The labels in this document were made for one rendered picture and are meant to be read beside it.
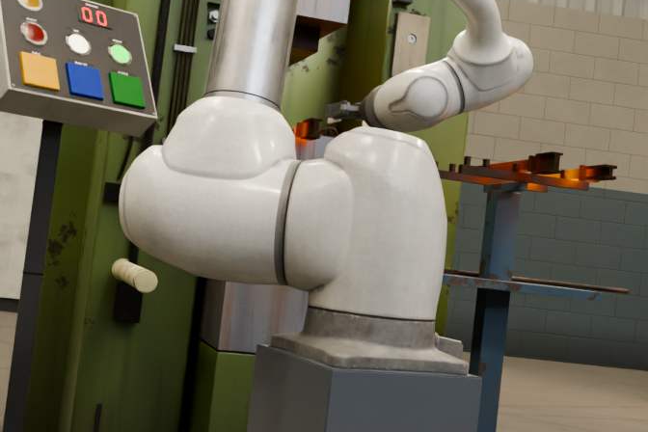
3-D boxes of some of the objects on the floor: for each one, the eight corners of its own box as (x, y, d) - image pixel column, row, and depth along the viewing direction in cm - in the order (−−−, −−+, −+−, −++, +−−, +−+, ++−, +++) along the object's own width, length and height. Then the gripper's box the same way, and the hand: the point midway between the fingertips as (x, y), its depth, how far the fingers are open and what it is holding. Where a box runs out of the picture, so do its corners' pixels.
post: (5, 563, 211) (71, 51, 218) (-15, 563, 210) (52, 48, 216) (5, 557, 215) (70, 54, 221) (-15, 556, 214) (52, 51, 220)
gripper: (333, 121, 187) (299, 130, 209) (432, 136, 193) (389, 144, 215) (337, 80, 187) (303, 94, 209) (437, 96, 193) (392, 108, 215)
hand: (351, 118), depth 209 cm, fingers open, 7 cm apart
